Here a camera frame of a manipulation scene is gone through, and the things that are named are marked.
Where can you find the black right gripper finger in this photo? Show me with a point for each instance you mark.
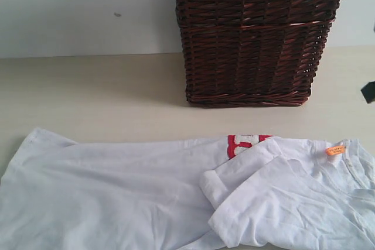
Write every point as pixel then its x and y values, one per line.
pixel 368 92

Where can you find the white t-shirt with red logo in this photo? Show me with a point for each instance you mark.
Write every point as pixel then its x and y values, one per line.
pixel 195 194

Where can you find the dark brown wicker basket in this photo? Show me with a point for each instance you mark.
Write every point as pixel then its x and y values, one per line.
pixel 241 53

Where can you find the orange garment tag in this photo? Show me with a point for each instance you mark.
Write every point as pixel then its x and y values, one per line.
pixel 335 150

